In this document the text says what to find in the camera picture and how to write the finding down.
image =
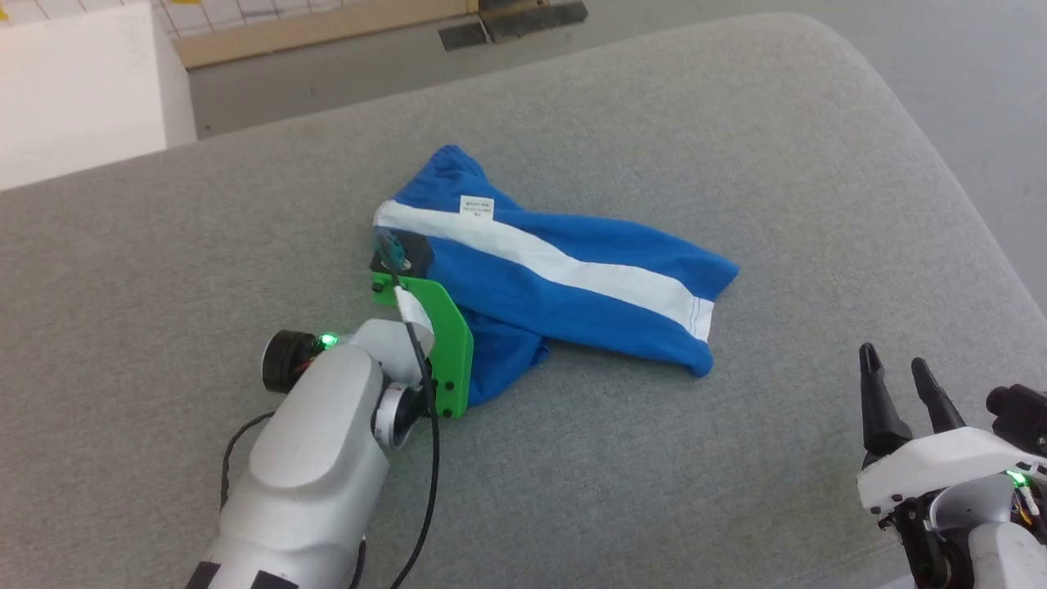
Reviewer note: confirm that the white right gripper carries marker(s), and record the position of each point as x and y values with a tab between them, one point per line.
932	462

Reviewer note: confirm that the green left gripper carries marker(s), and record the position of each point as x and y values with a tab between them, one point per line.
450	352

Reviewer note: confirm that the blue shorts with white stripe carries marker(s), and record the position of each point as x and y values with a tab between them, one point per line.
523	286

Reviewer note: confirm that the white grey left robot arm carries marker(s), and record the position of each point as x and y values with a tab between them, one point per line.
319	458

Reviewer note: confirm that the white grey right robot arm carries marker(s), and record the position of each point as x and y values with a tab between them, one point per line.
990	532

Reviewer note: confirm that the grey fabric sofa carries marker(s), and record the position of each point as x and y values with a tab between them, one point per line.
736	147

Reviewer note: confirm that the light wooden board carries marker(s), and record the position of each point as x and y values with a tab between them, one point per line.
311	33

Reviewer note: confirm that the white box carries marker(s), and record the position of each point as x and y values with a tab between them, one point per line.
82	90

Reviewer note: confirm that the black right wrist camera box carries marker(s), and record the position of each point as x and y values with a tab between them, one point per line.
1021	417

